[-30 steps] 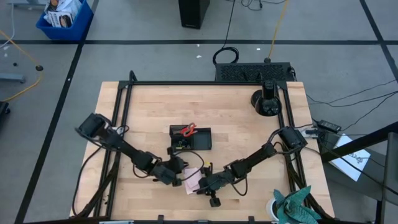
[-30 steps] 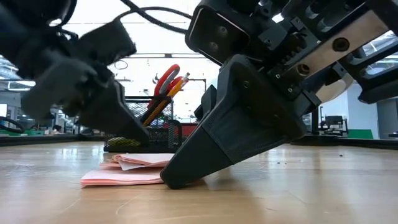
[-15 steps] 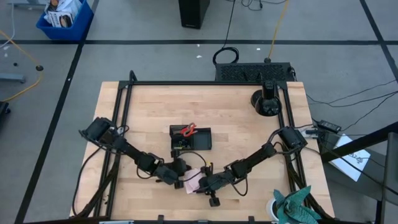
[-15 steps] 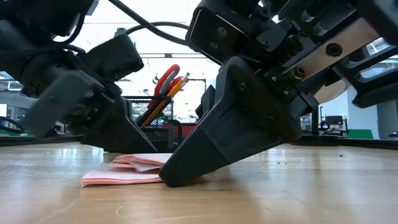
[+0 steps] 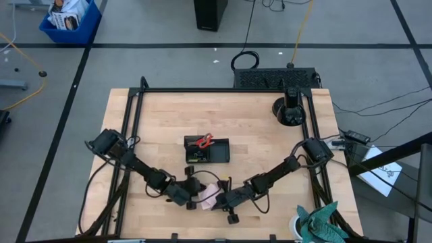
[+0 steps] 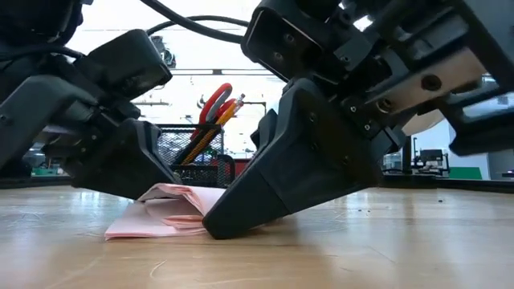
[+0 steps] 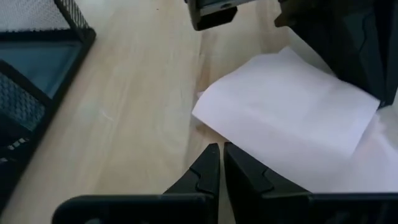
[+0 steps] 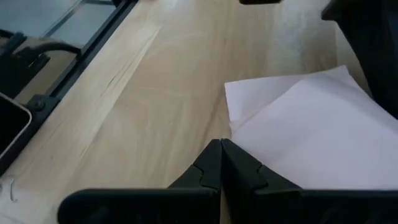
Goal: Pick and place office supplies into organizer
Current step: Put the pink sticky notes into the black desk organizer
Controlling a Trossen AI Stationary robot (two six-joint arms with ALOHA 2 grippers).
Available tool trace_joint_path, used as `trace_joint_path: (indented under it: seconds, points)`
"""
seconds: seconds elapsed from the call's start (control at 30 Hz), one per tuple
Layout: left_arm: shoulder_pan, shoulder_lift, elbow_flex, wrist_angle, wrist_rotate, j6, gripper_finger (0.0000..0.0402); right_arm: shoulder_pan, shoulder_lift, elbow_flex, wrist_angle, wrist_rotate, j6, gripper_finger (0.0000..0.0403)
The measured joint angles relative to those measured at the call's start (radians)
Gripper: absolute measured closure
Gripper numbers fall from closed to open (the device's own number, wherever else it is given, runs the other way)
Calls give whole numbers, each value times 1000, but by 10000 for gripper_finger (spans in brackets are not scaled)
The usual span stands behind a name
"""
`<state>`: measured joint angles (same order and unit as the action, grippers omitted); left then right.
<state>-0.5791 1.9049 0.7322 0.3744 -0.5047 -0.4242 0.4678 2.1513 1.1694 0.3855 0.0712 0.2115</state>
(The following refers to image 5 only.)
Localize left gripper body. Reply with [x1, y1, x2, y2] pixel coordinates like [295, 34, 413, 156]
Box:
[165, 165, 205, 210]

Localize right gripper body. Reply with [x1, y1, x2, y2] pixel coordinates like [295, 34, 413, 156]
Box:
[217, 180, 256, 225]

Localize pink sticky note pad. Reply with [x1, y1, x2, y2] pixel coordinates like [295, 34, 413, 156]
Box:
[198, 183, 222, 211]

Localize red-handled scissors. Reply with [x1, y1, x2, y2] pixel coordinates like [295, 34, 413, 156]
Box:
[188, 132, 216, 150]

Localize black mesh desk organizer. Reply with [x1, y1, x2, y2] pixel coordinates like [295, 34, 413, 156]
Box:
[184, 134, 231, 164]

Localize white cup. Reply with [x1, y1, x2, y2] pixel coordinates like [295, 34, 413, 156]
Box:
[288, 215, 302, 241]

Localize teal cloth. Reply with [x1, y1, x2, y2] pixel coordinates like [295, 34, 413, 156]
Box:
[296, 201, 349, 243]

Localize black perforated metal box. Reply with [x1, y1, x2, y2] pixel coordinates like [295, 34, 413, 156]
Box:
[232, 67, 321, 90]

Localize black power adapter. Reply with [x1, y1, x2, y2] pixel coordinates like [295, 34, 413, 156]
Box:
[344, 130, 371, 145]

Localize white paper sheet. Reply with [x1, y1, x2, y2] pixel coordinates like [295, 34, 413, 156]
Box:
[356, 144, 404, 198]

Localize black metal beam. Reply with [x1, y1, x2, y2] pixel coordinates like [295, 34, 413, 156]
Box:
[347, 131, 432, 177]

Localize black computer tower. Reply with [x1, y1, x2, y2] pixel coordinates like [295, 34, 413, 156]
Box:
[193, 0, 229, 32]

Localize blue plastic bin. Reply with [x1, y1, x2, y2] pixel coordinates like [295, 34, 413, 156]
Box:
[38, 0, 103, 45]

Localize grey furniture foot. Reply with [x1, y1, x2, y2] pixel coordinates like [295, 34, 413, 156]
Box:
[0, 80, 30, 91]

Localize magazines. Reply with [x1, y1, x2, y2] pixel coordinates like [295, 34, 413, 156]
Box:
[47, 0, 89, 31]

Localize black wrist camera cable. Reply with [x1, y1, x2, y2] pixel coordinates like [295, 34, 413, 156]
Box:
[187, 169, 222, 203]

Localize black aluminium table frame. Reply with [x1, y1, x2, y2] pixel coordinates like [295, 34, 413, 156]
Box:
[76, 76, 365, 243]

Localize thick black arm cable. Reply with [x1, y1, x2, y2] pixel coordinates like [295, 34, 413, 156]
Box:
[78, 161, 109, 236]

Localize black coiled cable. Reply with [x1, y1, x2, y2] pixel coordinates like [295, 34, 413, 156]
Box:
[230, 0, 261, 72]

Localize yellow hanging cable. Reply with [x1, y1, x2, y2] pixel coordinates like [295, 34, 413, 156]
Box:
[290, 0, 317, 65]
[0, 32, 47, 111]

